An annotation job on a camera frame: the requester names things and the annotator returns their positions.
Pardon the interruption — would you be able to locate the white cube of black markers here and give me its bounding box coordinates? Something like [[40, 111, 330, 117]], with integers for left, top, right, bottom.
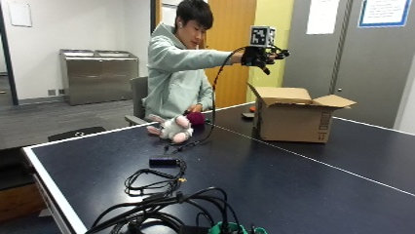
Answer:
[[248, 24, 278, 49]]

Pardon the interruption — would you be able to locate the brown wooden door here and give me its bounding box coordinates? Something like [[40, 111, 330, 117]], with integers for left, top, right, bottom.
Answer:
[[203, 0, 258, 109]]

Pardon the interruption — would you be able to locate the white paper sheet on partition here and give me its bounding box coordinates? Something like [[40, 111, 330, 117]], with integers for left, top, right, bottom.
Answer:
[[305, 0, 341, 36]]

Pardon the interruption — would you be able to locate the open brown cardboard box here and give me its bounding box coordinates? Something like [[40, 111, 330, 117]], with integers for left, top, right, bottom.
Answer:
[[246, 82, 358, 144]]

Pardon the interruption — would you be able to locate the person in pale green hoodie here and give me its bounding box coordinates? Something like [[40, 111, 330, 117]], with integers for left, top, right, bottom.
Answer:
[[141, 0, 244, 123]]

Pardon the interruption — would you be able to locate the blue framed notice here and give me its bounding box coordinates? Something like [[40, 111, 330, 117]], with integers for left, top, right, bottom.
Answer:
[[357, 0, 414, 28]]

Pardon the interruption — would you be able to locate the maroon plush ball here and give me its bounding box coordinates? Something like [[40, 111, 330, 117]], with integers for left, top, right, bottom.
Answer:
[[185, 111, 208, 127]]

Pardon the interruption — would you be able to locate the white and pink plush toy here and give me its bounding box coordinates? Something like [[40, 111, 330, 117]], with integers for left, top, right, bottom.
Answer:
[[145, 113, 196, 144]]

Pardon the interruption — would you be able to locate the grey office chair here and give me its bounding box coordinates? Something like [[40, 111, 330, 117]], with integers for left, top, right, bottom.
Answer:
[[124, 76, 151, 127]]

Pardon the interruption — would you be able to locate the stainless steel waste bin cabinet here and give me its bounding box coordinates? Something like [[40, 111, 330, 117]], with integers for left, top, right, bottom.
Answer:
[[59, 49, 140, 107]]

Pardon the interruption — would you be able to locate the small black box device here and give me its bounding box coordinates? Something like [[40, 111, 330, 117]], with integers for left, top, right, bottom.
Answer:
[[148, 157, 180, 168]]

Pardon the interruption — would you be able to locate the black stool seat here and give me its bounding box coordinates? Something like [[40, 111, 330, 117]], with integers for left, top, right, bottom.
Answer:
[[47, 126, 108, 143]]

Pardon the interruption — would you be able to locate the green plastic object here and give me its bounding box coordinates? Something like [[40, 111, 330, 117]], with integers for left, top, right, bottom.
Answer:
[[208, 221, 270, 234]]

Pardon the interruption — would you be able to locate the brown wooden cabinet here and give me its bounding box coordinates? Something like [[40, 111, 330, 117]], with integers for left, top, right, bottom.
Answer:
[[0, 182, 48, 224]]

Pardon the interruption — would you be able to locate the black glove cable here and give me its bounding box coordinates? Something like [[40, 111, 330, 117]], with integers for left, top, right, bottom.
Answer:
[[163, 46, 248, 156]]

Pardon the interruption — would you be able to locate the thin black looped cable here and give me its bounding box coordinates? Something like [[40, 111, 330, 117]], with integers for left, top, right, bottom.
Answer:
[[124, 158, 189, 197]]

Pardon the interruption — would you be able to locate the thick black cable bundle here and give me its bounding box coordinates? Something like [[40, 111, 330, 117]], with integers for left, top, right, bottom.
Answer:
[[83, 186, 244, 234]]

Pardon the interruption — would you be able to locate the white paper sheet on wall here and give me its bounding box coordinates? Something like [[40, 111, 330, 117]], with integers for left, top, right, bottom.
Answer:
[[7, 0, 34, 28]]

